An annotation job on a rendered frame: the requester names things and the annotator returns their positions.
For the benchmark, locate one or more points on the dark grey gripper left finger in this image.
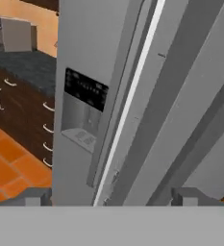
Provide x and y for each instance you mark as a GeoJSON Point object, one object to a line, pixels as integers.
{"type": "Point", "coordinates": [38, 197]}

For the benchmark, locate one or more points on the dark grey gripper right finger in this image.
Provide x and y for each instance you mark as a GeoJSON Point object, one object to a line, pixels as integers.
{"type": "Point", "coordinates": [184, 197]}

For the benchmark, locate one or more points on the plain grey fridge door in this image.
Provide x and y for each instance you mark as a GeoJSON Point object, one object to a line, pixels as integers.
{"type": "Point", "coordinates": [196, 96]}

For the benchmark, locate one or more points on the grey fridge door with dispenser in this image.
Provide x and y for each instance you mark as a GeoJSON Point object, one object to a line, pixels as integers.
{"type": "Point", "coordinates": [84, 38]}

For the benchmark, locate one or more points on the dark brown base cabinet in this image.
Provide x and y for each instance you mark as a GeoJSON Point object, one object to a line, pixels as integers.
{"type": "Point", "coordinates": [23, 105]}

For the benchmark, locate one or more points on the grey boxy countertop appliance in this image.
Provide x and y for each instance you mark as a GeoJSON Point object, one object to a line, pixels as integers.
{"type": "Point", "coordinates": [15, 33]}

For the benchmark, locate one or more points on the dark brown wall cupboard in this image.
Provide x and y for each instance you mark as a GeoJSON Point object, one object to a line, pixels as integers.
{"type": "Point", "coordinates": [43, 4]}

